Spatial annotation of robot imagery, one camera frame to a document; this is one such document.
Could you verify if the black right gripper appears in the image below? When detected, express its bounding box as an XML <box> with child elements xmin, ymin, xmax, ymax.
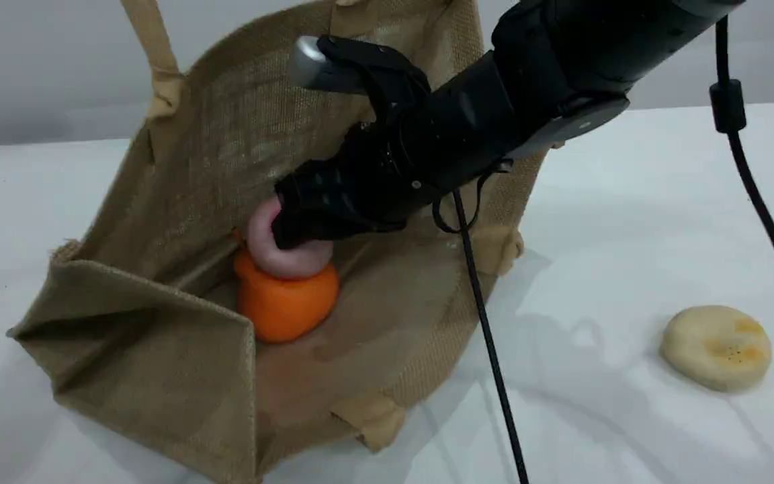
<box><xmin>271</xmin><ymin>121</ymin><xmax>445</xmax><ymax>251</ymax></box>

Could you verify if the orange toy fruit with stem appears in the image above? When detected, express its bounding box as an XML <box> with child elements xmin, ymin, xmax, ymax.
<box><xmin>232</xmin><ymin>229</ymin><xmax>341</xmax><ymax>344</ymax></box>

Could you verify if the brown burlap tote bag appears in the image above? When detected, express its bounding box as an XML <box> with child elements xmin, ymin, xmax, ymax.
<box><xmin>7</xmin><ymin>0</ymin><xmax>550</xmax><ymax>484</ymax></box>

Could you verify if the round pale yellow bun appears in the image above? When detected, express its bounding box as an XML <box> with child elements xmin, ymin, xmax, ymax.
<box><xmin>659</xmin><ymin>305</ymin><xmax>773</xmax><ymax>393</ymax></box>

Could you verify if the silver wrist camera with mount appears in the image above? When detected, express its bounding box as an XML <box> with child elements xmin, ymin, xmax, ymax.
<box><xmin>289</xmin><ymin>34</ymin><xmax>432</xmax><ymax>128</ymax></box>

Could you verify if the thin black cable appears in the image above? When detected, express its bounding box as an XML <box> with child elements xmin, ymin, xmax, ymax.
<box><xmin>431</xmin><ymin>158</ymin><xmax>531</xmax><ymax>484</ymax></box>

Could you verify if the black cable with ferrite bead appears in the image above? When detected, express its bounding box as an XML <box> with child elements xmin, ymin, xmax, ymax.
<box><xmin>708</xmin><ymin>15</ymin><xmax>774</xmax><ymax>358</ymax></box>

